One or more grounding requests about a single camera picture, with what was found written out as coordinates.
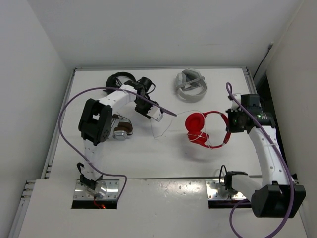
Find white headphone cable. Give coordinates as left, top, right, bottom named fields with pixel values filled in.
left=151, top=110, right=213, bottom=150

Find red headphones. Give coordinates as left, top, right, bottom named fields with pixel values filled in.
left=185, top=111, right=231, bottom=150

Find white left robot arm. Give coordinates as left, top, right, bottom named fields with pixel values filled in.
left=77, top=77, right=163, bottom=190

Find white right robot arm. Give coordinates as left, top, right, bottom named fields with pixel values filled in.
left=224, top=94, right=306, bottom=218

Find brown silver headphones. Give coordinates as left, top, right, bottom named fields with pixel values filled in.
left=112, top=114, right=134, bottom=141

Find black headphones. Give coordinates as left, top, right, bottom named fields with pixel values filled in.
left=104, top=72, right=137, bottom=95

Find grey white headphones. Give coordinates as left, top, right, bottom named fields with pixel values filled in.
left=174, top=68, right=208, bottom=103

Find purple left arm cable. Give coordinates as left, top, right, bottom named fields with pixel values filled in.
left=58, top=86, right=178, bottom=204

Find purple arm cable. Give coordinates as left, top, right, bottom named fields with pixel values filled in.
left=58, top=86, right=178, bottom=204
left=225, top=82, right=295, bottom=238

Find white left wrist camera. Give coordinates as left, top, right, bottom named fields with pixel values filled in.
left=147, top=106, right=163, bottom=122

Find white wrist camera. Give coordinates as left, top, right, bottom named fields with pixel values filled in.
left=147, top=106, right=163, bottom=122
left=228, top=93, right=241, bottom=111

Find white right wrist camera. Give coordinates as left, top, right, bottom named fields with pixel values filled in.
left=228, top=93, right=241, bottom=111

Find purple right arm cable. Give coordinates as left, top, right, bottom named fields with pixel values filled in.
left=225, top=82, right=295, bottom=238

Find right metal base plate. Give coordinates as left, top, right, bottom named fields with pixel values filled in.
left=206, top=179, right=246, bottom=201

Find metal base plate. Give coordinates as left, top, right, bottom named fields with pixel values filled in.
left=206, top=179, right=246, bottom=201
left=73, top=179, right=119, bottom=201

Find black wall cable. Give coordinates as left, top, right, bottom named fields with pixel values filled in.
left=253, top=43, right=274, bottom=79

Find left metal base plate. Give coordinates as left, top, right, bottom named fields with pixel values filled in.
left=73, top=179, right=119, bottom=201

